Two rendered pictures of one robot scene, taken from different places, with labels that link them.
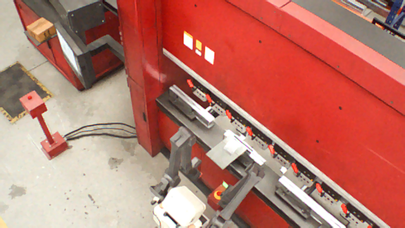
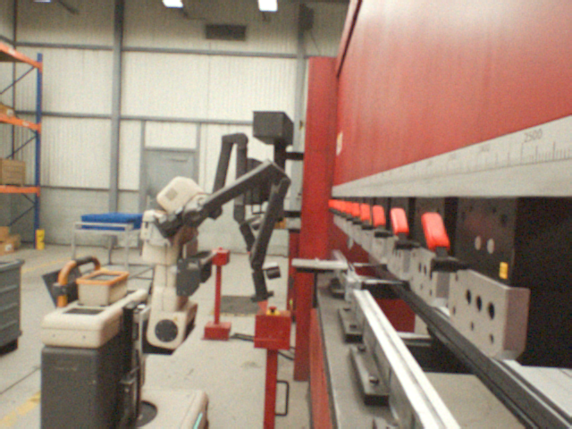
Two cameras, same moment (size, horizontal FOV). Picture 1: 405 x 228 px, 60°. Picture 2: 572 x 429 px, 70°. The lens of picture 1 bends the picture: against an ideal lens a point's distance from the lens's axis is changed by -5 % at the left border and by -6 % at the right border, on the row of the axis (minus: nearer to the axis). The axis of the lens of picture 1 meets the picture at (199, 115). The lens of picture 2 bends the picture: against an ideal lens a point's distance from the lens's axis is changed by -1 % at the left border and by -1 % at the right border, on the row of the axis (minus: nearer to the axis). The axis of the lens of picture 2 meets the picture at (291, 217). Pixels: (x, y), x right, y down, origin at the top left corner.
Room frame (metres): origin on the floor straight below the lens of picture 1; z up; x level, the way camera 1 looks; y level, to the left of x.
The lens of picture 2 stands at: (0.05, -1.63, 1.33)
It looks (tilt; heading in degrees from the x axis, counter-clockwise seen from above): 3 degrees down; 48
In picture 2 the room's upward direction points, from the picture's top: 3 degrees clockwise
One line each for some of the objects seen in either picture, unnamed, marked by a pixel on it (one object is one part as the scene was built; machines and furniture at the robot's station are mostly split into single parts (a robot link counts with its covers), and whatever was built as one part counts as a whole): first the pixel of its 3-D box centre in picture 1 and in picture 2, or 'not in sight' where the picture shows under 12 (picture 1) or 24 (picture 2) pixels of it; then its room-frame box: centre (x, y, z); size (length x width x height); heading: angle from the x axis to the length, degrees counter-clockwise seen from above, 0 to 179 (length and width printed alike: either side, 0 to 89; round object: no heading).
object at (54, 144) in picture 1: (43, 125); (217, 292); (2.07, 1.54, 0.41); 0.25 x 0.20 x 0.83; 136
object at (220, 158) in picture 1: (226, 151); (318, 264); (1.53, -0.22, 1.00); 0.26 x 0.18 x 0.01; 136
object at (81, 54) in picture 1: (76, 54); (259, 182); (2.05, 0.97, 1.42); 0.45 x 0.12 x 0.36; 39
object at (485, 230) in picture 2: not in sight; (512, 271); (0.55, -1.46, 1.26); 0.15 x 0.09 x 0.17; 46
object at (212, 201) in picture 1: (223, 199); (273, 322); (1.25, -0.23, 0.75); 0.20 x 0.16 x 0.18; 47
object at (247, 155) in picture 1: (243, 150); (349, 282); (1.60, -0.36, 0.92); 0.39 x 0.06 x 0.10; 46
